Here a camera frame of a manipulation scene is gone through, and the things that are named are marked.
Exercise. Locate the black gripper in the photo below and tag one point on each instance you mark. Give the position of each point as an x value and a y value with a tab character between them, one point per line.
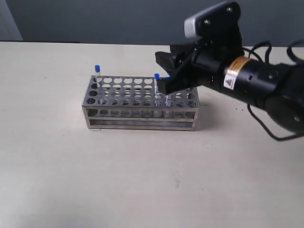
220	44

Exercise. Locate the stainless steel test tube rack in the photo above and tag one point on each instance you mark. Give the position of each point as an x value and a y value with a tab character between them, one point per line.
123	102

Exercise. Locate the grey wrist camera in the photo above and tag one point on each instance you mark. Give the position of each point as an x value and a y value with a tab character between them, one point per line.
191	24

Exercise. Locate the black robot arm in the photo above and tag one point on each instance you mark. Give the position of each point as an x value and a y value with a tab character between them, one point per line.
277	89

